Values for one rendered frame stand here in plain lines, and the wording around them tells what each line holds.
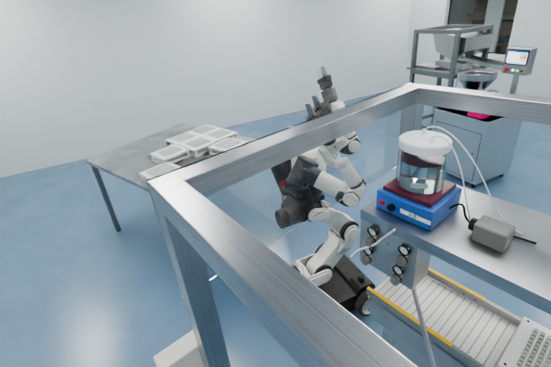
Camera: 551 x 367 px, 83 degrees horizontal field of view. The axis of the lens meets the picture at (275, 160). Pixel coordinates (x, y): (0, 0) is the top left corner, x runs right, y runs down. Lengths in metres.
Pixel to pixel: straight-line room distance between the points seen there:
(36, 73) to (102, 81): 0.84
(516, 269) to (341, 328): 0.76
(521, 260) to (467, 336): 0.45
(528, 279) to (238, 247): 0.79
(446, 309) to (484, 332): 0.13
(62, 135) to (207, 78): 2.47
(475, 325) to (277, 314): 1.17
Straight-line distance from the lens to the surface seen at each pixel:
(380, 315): 1.50
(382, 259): 1.24
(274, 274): 0.42
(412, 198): 1.10
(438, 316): 1.47
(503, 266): 1.07
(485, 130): 3.68
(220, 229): 0.50
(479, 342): 1.45
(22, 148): 6.12
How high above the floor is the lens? 1.90
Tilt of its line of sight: 25 degrees down
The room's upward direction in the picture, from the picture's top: 6 degrees counter-clockwise
